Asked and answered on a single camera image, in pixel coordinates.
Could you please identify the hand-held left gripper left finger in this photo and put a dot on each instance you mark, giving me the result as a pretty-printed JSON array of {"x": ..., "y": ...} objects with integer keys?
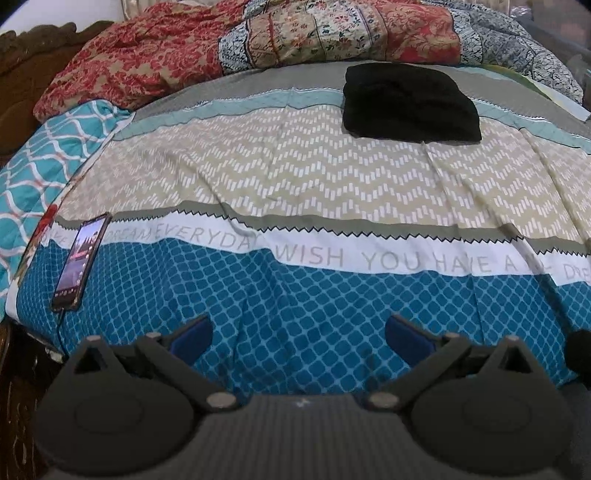
[{"x": 194, "y": 339}]

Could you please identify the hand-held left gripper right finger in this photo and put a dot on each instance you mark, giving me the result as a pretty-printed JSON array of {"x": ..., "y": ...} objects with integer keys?
[{"x": 406, "y": 339}]

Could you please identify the black pants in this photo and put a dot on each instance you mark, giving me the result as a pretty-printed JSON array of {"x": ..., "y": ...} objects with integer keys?
[{"x": 406, "y": 104}]

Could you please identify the smartphone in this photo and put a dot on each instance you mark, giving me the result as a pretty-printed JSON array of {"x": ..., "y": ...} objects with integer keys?
[{"x": 81, "y": 261}]

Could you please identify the patterned teal and beige bedsheet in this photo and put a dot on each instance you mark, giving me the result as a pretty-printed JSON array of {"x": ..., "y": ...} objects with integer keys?
[{"x": 323, "y": 194}]

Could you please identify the teal lattice pattern pillow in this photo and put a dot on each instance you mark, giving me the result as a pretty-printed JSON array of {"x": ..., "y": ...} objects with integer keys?
[{"x": 41, "y": 152}]

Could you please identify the red floral patchwork quilt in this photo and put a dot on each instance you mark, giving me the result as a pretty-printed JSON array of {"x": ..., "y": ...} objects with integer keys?
[{"x": 152, "y": 55}]

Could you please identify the clear plastic storage box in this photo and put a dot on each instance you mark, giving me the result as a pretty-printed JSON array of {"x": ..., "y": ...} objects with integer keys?
[{"x": 572, "y": 46}]

